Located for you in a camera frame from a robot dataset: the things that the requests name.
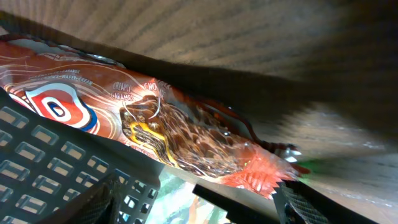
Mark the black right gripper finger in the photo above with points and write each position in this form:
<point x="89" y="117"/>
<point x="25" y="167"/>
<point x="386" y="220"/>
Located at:
<point x="297" y="203"/>

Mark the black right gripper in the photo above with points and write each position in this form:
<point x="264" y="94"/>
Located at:
<point x="55" y="174"/>

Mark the red Top chocolate bar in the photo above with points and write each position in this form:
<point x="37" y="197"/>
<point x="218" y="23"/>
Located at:
<point x="102" y="97"/>

